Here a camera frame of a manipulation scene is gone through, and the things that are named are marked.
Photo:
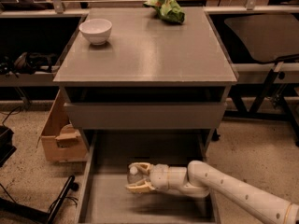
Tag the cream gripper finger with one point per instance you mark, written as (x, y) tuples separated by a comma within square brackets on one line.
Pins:
[(141, 186), (145, 165)]

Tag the black box at left edge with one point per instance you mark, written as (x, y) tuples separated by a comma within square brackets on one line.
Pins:
[(6, 147)]

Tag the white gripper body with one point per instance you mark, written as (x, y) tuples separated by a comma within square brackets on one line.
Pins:
[(159, 175)]

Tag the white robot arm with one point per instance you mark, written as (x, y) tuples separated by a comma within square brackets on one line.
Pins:
[(198, 178)]

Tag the cardboard box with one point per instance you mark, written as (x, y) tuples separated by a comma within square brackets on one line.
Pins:
[(59, 139)]

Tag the black headset on shelf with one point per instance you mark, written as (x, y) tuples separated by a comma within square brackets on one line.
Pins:
[(28, 63)]

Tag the closed top drawer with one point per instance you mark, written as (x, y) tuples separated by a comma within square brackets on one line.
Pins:
[(145, 117)]

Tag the black stand with cables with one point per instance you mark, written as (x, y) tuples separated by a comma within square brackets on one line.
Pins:
[(41, 213)]

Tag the white ceramic bowl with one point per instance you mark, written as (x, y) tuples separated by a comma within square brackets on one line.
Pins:
[(96, 31)]

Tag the grey drawer cabinet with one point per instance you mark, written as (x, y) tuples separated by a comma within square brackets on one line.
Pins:
[(147, 61)]

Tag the clear plastic water bottle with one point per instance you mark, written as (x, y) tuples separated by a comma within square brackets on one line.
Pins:
[(136, 173)]

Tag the green chip bag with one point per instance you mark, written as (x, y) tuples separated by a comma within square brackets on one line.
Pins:
[(167, 10)]

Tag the open middle drawer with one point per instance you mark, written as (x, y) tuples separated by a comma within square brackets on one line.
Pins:
[(104, 198)]

